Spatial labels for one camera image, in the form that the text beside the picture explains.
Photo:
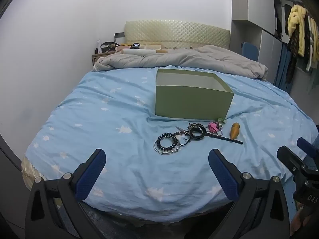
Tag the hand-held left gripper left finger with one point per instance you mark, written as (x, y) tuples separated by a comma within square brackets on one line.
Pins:
[(89, 176)]

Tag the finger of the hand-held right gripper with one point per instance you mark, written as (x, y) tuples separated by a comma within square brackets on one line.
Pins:
[(307, 146), (290, 158)]

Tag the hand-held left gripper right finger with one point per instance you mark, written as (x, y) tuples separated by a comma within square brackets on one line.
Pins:
[(224, 176)]

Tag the black hair stick with flower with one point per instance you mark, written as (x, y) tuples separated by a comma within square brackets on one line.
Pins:
[(224, 138)]

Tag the orange wooden gourd charm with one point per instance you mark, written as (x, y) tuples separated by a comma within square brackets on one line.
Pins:
[(234, 131)]

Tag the black patterned wide bangle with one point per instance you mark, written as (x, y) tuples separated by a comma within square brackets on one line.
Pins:
[(198, 137)]

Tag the thin silver bangle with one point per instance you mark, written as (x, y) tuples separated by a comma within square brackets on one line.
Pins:
[(159, 151)]

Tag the green cardboard box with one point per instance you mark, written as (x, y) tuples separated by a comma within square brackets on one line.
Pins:
[(192, 99)]

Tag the person's right hand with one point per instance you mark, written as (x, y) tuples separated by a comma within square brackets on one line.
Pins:
[(297, 225)]

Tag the small green charm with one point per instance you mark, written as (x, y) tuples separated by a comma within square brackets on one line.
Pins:
[(220, 121)]

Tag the beige mattress edge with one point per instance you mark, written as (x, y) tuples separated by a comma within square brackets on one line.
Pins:
[(31, 171)]

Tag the blue tree-print bedsheet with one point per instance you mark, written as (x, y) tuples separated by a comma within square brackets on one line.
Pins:
[(104, 119)]

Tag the blue curtain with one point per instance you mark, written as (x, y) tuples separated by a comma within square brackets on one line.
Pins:
[(284, 64)]

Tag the blue chair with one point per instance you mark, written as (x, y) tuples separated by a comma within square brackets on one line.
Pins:
[(250, 51)]

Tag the brown nightstand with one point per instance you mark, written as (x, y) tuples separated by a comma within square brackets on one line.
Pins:
[(99, 57)]

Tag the yellow fleece jacket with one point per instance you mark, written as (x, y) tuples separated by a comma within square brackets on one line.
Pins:
[(299, 25)]

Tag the grey duvet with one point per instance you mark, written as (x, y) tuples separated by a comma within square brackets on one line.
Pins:
[(189, 59)]

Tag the white plastic bottle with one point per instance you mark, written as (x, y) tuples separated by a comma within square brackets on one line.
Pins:
[(99, 47)]

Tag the white rolled pillow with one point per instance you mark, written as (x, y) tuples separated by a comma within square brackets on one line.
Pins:
[(138, 51)]

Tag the black smartwatch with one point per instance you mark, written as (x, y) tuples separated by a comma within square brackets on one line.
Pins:
[(136, 45)]

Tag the white wardrobe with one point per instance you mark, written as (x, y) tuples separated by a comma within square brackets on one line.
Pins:
[(259, 7)]

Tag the cream quilted headboard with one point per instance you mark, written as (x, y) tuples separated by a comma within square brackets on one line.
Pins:
[(174, 33)]

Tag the black wall socket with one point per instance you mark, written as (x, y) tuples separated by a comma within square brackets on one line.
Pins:
[(119, 34)]

